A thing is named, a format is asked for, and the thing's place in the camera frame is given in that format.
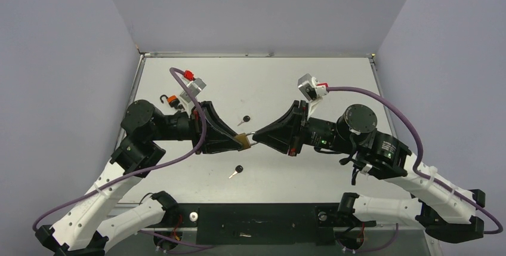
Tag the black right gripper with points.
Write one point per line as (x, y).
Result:
(298, 128)

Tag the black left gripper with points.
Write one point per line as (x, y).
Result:
(220, 136)

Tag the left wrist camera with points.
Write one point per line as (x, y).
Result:
(194, 85)

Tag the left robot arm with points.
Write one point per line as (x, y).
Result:
(87, 228)

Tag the aluminium table edge rail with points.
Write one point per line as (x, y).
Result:
(255, 55)

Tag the orange and black padlock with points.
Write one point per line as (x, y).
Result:
(171, 101)

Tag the key on base plate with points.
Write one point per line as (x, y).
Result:
(241, 234)

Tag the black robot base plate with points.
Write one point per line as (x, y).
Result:
(268, 223)

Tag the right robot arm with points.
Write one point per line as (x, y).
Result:
(443, 211)

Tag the black-headed key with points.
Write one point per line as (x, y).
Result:
(238, 169)
(245, 119)

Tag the small brass padlock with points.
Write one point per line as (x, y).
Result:
(244, 140)

